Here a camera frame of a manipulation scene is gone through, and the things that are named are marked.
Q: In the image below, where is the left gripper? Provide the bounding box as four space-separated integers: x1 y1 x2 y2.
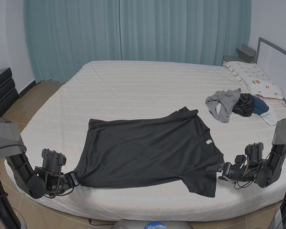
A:
60 171 80 191

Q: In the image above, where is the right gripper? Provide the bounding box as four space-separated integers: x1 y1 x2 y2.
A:
206 162 241 183

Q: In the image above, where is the black T-shirt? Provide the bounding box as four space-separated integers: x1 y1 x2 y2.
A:
74 106 224 198

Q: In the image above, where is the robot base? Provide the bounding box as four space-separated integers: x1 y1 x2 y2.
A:
113 220 186 229

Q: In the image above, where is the bed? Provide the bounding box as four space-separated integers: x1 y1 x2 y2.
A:
5 37 286 222

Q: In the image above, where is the grey garment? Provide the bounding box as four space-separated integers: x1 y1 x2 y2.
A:
205 88 242 123

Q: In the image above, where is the black shiny garment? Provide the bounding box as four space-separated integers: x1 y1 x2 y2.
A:
232 93 255 117

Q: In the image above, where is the white garment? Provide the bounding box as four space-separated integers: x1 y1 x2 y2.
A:
260 105 277 125

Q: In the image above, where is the dark blue garment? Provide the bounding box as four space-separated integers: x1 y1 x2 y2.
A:
252 96 270 116

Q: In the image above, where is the white printed pillow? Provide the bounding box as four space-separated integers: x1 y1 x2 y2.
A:
224 61 284 100

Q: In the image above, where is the black chest of drawers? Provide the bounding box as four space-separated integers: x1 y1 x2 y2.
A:
0 67 20 114

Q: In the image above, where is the grey bedside table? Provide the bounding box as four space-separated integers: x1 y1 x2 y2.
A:
223 44 256 65

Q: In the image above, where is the blue-green curtain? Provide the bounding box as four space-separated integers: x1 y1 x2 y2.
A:
24 0 121 83
119 0 252 66

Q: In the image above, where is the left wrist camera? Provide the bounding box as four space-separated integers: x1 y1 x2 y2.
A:
59 153 68 168

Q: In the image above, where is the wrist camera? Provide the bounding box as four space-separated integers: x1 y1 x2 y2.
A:
59 153 68 168
235 155 247 166

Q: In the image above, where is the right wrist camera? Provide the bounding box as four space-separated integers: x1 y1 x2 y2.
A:
235 155 247 166

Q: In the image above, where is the black cable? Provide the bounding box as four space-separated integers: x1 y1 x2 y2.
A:
88 218 115 226

